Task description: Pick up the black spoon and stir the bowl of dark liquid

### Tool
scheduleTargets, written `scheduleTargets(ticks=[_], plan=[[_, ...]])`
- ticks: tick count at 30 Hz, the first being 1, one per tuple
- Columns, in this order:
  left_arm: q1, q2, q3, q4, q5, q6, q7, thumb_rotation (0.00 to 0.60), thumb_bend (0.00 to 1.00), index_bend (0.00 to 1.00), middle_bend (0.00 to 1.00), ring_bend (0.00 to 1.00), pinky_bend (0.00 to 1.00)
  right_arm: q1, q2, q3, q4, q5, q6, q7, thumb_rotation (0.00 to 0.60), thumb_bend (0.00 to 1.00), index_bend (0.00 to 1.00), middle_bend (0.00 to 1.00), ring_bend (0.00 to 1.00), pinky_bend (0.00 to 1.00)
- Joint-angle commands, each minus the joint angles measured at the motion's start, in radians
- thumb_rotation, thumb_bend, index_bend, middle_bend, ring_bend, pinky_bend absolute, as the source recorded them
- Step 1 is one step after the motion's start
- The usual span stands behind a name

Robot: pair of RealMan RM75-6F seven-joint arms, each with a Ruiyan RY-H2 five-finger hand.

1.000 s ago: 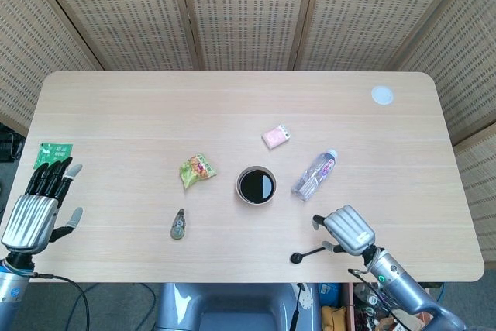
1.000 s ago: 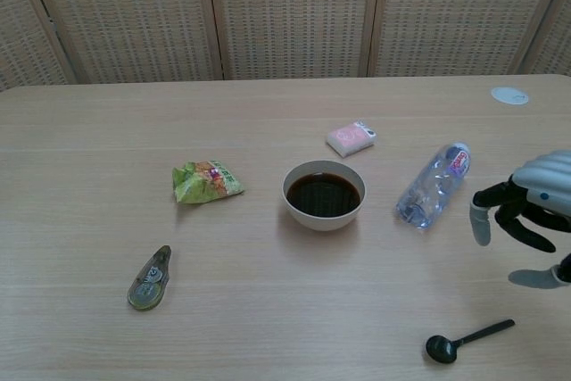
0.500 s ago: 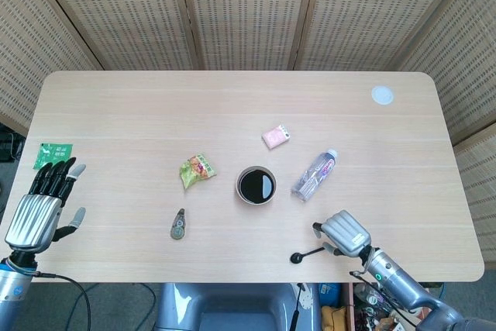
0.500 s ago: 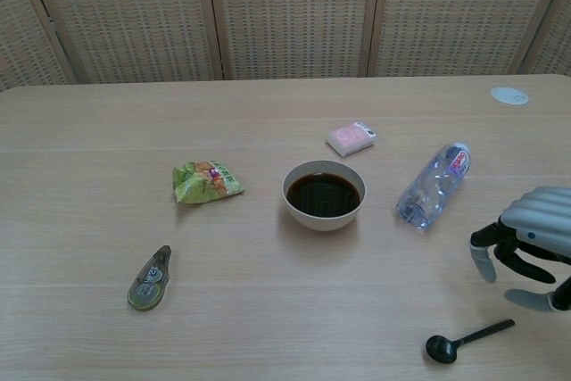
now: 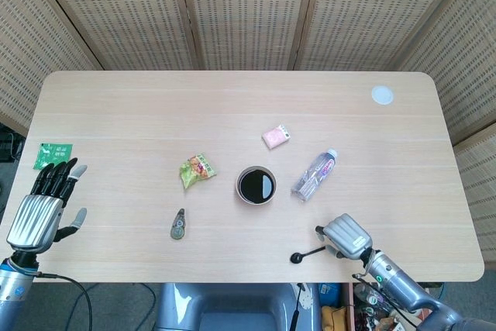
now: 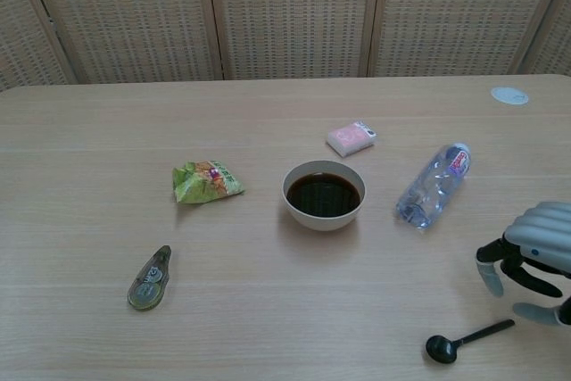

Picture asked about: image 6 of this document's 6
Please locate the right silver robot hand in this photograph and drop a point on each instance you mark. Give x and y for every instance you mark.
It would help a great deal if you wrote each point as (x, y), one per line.
(544, 229)

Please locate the black plastic spoon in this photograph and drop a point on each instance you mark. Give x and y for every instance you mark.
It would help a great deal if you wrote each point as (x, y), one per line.
(439, 348)

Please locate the white bowl of dark liquid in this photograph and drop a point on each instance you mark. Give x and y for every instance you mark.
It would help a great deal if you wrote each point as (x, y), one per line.
(321, 222)

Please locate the clear plastic water bottle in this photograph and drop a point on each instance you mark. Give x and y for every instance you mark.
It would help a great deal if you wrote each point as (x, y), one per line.
(421, 204)

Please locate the pink tissue pack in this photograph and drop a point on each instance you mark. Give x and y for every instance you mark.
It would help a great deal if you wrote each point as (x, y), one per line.
(350, 138)

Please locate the woven bamboo folding screen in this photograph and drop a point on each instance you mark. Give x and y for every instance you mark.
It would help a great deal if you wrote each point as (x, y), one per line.
(290, 15)

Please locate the green crumpled snack packet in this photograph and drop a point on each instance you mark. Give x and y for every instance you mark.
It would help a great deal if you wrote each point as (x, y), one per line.
(203, 182)

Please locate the green correction tape dispenser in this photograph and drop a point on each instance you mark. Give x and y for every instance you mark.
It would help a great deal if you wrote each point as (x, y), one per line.
(147, 287)

